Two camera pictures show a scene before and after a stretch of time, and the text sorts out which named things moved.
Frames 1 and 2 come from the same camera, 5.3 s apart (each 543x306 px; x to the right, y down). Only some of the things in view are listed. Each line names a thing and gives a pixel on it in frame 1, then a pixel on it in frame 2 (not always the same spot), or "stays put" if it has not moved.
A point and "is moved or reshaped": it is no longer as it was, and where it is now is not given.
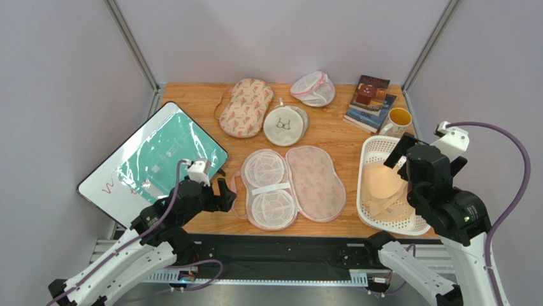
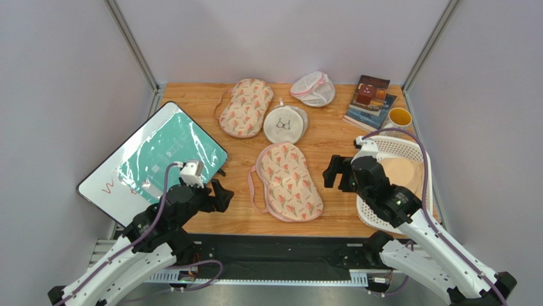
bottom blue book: [371, 123] stays put
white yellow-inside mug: [399, 121] stays put
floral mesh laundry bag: [273, 190] is moved or reshaped
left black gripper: [224, 201] stays put
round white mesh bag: [285, 125] stays put
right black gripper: [407, 150] → [345, 175]
